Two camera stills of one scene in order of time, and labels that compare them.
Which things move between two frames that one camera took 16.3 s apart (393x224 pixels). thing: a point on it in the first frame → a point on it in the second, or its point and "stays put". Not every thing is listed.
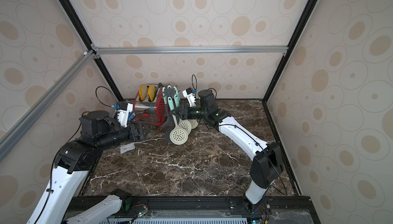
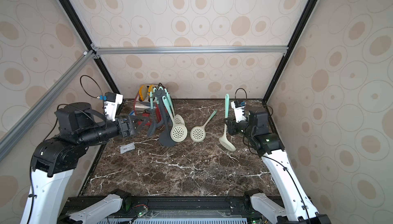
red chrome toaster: x=151 y=112 stays put
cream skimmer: x=178 y=136 stays put
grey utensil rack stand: x=172 y=112 → x=167 y=137
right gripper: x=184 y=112 → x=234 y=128
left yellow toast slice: x=143 y=93 stays put
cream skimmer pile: x=194 y=122 → x=223 y=140
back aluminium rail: x=162 y=49 stays put
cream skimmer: x=183 y=124 → x=178 y=119
